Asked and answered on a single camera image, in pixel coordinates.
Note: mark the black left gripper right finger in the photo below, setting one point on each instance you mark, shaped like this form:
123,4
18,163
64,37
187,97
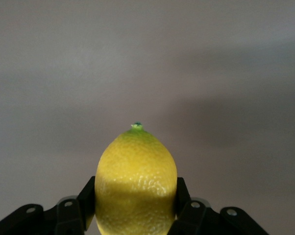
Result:
199,220

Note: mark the yellow lemon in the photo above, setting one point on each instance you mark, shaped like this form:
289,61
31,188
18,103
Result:
136,183

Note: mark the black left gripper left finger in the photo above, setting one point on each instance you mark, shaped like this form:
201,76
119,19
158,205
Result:
64,218

